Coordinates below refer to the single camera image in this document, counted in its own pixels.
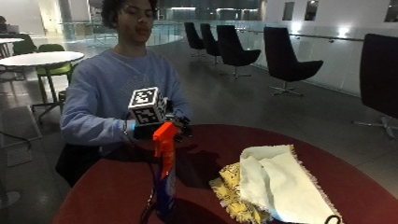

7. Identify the white cube with black markers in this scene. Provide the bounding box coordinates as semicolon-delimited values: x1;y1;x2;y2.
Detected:
127;86;169;127

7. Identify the blue spray bottle orange trigger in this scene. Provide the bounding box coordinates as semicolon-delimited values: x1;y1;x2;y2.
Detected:
151;121;180;219

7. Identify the the person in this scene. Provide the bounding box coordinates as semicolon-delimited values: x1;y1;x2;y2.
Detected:
60;0;195;157

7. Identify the black swivel chair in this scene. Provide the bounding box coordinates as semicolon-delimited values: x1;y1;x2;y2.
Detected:
199;22;221;65
350;33;398;140
263;26;325;97
216;24;263;79
183;21;207;58

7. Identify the black seat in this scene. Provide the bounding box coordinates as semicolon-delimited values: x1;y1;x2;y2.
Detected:
55;143;103;189

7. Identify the white and yellow cloth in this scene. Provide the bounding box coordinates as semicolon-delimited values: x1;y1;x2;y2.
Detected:
208;144;346;224

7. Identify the glass balustrade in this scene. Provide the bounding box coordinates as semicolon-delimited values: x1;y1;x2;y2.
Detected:
62;20;184;47

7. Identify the bright green chair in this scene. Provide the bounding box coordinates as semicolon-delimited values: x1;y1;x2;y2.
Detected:
35;43;75;86

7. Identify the white round table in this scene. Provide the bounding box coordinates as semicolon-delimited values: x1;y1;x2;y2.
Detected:
0;50;86;123

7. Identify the metal handrail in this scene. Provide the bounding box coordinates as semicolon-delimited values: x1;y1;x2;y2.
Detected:
236;27;366;44

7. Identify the dark green chair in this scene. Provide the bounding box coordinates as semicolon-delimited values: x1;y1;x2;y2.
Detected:
11;33;40;56

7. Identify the small white table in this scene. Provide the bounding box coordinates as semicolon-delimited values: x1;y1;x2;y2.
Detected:
0;37;27;60

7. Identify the black cable loop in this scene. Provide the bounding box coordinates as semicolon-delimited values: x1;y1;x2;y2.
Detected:
324;214;344;224

